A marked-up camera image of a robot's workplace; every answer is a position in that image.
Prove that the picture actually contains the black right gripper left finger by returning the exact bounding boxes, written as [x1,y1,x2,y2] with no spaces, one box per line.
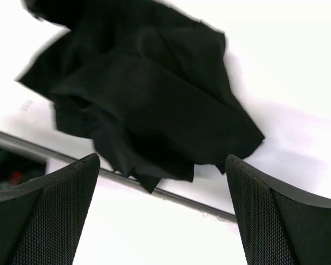
[0,153,100,265]

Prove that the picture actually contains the black skirt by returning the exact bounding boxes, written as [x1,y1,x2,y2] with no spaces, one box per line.
[19,1,264,192]

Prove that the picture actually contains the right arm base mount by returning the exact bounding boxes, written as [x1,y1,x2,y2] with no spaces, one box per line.
[0,148,46,190]

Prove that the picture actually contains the aluminium table edge rail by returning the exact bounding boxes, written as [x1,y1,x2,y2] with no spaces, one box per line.
[0,131,237,222]

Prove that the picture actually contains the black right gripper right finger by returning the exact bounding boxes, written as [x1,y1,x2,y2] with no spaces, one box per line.
[226,155,331,265]

